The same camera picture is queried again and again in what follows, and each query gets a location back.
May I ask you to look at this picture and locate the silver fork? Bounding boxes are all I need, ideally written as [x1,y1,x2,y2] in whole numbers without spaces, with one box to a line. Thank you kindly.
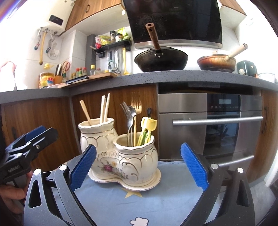
[121,101,132,146]

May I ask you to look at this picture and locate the gold fork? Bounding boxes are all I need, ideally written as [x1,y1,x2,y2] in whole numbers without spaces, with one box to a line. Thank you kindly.
[131,92,142,146]

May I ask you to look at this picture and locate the silver flower spoon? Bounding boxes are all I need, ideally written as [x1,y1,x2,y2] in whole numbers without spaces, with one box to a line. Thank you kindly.
[128,106,136,146]

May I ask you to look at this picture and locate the left hand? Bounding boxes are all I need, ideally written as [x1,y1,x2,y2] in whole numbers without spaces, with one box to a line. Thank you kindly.
[0,171,33,214]

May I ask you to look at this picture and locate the blue cartoon tablecloth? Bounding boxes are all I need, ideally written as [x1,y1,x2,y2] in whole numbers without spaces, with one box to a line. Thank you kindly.
[75,162,203,225]

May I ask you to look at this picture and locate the white porcelain utensil holder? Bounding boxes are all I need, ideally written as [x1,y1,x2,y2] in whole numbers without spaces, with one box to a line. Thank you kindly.
[78,118,161,192]

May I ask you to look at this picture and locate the stainless steel oven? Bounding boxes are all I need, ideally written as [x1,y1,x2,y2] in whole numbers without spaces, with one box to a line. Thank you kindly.
[158,93,263,171]

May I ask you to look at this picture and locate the yellow oil bottle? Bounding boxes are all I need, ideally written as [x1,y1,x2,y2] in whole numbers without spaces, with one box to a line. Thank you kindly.
[39,72,54,88]

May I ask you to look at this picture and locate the leaning wooden chopstick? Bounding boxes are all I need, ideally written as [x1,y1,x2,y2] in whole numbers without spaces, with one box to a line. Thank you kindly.
[80,100,92,126]

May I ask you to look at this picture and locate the wooden knife block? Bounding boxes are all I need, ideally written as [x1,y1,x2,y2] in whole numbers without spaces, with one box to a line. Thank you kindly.
[53,75,63,85]

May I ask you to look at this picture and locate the short wooden chopstick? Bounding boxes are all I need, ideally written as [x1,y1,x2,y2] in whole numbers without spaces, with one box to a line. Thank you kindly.
[102,98,107,123]

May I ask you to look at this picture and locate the green plastic utensil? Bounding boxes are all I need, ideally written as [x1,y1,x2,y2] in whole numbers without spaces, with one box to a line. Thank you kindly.
[137,128,146,146]

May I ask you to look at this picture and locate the yellow plastic utensil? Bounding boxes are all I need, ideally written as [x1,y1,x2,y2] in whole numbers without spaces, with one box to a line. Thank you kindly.
[140,117,157,144]

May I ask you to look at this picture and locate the wooden cutting board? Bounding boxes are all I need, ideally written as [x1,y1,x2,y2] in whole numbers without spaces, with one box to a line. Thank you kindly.
[57,72,119,88]

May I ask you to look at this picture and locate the yellow hanging spatula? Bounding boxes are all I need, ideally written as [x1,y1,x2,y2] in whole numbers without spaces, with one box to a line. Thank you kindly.
[122,48,130,75]

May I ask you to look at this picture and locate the brown frying pan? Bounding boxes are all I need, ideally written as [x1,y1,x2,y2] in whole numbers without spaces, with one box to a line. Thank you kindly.
[197,43,248,72]

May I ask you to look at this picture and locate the green kettle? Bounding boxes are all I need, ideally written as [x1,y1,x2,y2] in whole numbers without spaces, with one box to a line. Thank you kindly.
[236,60,258,78]

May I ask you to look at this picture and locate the white water heater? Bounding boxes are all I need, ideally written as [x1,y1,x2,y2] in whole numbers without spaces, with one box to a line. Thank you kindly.
[46,0,75,35]

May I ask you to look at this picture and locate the black range hood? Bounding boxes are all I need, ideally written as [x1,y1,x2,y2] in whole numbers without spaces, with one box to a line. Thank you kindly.
[124,0,222,49]

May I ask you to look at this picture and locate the red handled scissors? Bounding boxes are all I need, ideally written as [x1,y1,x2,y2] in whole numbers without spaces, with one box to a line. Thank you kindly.
[62,61,71,75]

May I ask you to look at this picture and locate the black handled knife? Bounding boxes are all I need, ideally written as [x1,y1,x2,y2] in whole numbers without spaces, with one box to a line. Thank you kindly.
[66,75,89,85]

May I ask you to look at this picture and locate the black cabinet handle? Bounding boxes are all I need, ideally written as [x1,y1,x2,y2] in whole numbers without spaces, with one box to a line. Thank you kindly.
[147,108,152,118]

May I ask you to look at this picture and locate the black wok wooden handle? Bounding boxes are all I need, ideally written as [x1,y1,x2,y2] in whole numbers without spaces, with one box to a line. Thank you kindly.
[134,23,188,72]

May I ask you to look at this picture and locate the black wall shelf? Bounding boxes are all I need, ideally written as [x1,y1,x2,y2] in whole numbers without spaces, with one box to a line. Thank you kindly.
[93,39,132,58]

